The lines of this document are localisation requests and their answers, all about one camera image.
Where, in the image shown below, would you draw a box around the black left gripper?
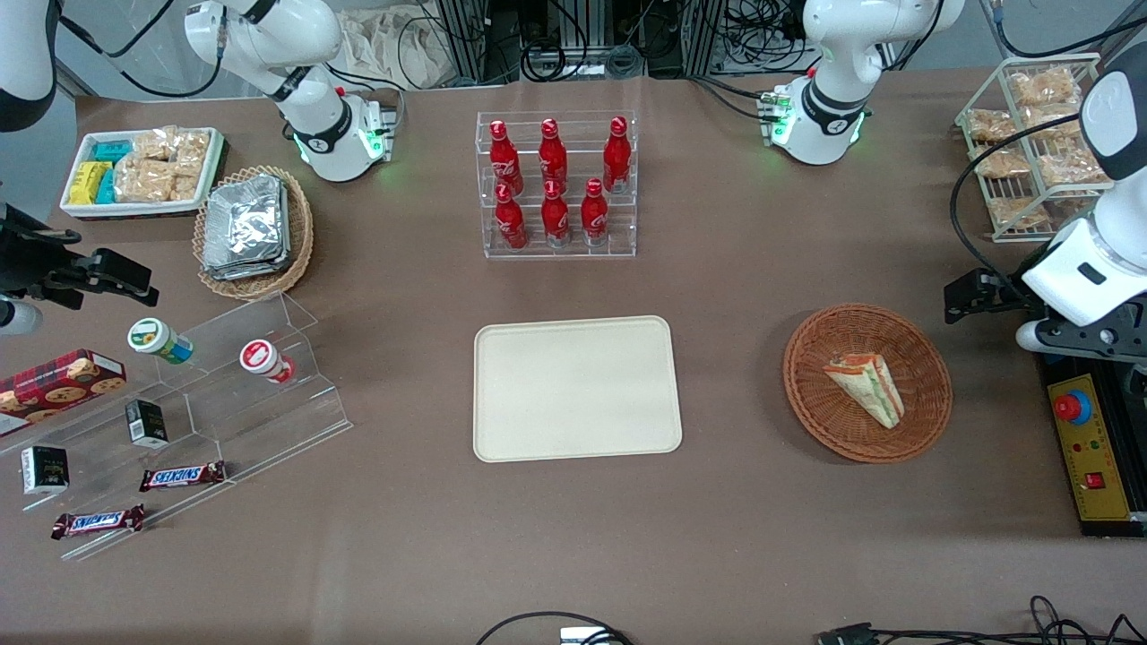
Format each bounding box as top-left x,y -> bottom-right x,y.
944,267 -> 1022,326

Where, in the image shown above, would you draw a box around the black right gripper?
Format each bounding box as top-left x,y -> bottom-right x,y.
0,202 -> 161,311

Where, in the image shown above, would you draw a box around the triangular sandwich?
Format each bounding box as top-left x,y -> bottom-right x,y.
822,351 -> 907,430

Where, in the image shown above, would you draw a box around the white rectangular snack tray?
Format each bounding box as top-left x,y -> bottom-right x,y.
60,127 -> 226,219

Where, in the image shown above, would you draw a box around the round brown wicker basket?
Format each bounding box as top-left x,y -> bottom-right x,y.
782,303 -> 953,465

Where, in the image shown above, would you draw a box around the oval wicker basket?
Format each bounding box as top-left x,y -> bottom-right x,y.
193,165 -> 315,300

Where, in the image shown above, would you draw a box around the beige plastic tray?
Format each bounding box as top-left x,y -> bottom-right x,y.
472,314 -> 684,464

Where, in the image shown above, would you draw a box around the green lid yogurt cup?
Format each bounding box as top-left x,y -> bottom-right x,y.
126,317 -> 194,366

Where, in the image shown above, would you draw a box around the yellow snack pack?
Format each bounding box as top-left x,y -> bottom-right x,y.
69,160 -> 111,206

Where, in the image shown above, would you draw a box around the bagged rice cracker pack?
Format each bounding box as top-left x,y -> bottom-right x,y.
1035,143 -> 1110,189
1007,66 -> 1082,109
1022,105 -> 1087,144
972,147 -> 1032,181
967,108 -> 1019,145
986,196 -> 1051,230

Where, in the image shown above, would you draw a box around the red tartan cookie box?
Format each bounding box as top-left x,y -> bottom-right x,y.
0,348 -> 127,439

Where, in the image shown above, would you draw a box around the silver foil pack stack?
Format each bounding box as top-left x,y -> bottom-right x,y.
202,174 -> 291,281

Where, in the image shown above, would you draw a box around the small black carton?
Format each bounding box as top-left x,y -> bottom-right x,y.
125,399 -> 170,450
21,444 -> 71,496

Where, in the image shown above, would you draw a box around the red emergency stop button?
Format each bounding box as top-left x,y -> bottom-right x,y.
1053,389 -> 1095,426

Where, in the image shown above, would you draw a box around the red lid yogurt cup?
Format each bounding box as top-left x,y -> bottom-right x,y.
238,339 -> 296,385

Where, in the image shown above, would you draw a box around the yellow control panel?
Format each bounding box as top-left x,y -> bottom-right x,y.
1046,374 -> 1135,523

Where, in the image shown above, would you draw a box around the clear acrylic stepped stand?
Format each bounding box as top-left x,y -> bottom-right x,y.
0,290 -> 354,563

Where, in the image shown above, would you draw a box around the brown snickers bar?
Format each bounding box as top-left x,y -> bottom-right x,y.
139,460 -> 228,493
50,504 -> 146,540

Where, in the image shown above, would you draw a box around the black machine case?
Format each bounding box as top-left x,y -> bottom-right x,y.
1037,352 -> 1147,539

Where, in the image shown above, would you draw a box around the beige cloth bag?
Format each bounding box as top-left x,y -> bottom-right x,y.
339,7 -> 460,91

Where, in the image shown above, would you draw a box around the red cola bottle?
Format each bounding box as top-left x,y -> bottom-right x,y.
602,116 -> 633,195
540,178 -> 572,249
488,119 -> 524,196
580,177 -> 610,247
494,183 -> 529,251
538,117 -> 570,193

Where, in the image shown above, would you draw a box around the clear acrylic bottle rack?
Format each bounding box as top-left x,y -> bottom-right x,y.
476,110 -> 638,260

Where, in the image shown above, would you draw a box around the white power strip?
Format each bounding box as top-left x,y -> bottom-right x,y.
522,47 -> 612,80

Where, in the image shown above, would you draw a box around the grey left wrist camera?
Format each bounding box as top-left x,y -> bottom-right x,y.
1015,315 -> 1147,361

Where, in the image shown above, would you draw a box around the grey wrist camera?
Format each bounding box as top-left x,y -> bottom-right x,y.
1015,315 -> 1147,361
0,299 -> 44,338

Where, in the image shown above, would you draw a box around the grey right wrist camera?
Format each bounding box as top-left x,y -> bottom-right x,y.
0,299 -> 44,338

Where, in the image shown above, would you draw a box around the white wire rack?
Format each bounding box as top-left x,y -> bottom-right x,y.
954,52 -> 1119,244

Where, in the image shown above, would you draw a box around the aluminium frame bar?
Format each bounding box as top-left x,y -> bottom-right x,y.
1108,0 -> 1147,65

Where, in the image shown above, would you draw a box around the black tangled cables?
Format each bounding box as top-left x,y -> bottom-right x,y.
815,595 -> 1147,645

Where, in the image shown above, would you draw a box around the black looped cable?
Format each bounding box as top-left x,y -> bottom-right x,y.
474,611 -> 634,645

